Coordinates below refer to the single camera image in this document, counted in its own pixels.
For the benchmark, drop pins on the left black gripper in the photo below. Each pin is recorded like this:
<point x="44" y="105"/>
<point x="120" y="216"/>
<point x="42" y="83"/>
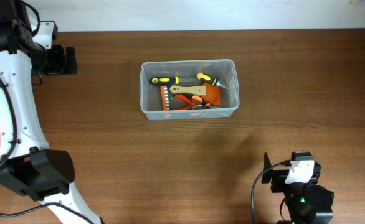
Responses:
<point x="70" y="60"/>

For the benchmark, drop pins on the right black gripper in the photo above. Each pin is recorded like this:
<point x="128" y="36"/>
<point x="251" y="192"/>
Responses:
<point x="278" y="182"/>

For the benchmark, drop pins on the orange-black needle-nose pliers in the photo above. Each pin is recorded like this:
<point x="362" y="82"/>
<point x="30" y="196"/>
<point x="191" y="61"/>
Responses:
<point x="196" y="100"/>

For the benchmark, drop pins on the orange bit holder strip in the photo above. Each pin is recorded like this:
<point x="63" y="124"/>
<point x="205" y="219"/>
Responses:
<point x="165" y="97"/>

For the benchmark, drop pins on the orange scraper wooden handle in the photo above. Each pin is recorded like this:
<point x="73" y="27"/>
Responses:
<point x="208" y="92"/>

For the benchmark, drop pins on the file with black-yellow handle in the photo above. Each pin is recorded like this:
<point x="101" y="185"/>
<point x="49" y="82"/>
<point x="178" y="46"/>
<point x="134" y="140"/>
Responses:
<point x="158" y="81"/>

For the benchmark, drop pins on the stubby black-yellow screwdriver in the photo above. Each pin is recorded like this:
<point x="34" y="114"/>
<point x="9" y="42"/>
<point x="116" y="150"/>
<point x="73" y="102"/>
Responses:
<point x="204" y="78"/>

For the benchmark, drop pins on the red-black cutting pliers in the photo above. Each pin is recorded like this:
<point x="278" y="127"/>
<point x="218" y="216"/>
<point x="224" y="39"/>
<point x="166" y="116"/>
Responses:
<point x="188" y="107"/>

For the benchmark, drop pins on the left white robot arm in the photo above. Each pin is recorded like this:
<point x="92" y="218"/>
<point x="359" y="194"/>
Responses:
<point x="28" y="166"/>

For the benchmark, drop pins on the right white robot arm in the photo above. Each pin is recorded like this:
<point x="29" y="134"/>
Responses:
<point x="312" y="206"/>

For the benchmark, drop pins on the clear plastic container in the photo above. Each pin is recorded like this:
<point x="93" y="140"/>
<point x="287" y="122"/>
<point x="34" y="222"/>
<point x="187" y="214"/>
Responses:
<point x="150" y="96"/>

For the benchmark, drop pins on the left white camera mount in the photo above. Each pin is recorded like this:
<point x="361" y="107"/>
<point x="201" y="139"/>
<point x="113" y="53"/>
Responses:
<point x="46" y="34"/>

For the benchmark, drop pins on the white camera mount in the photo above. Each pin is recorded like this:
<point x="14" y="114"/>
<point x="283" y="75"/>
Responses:
<point x="300" y="171"/>
<point x="46" y="34"/>

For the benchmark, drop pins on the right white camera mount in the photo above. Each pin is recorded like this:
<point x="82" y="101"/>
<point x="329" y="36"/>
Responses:
<point x="300" y="171"/>

